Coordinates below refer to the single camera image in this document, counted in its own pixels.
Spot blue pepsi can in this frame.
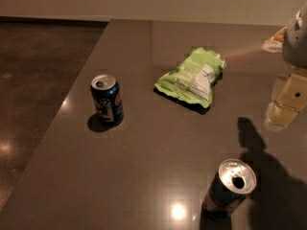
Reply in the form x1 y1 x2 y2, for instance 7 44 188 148
90 74 124 125

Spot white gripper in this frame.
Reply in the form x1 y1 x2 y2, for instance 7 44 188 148
262 2 307 131

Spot green rice chip bag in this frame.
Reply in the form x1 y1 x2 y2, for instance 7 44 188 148
154 48 226 108

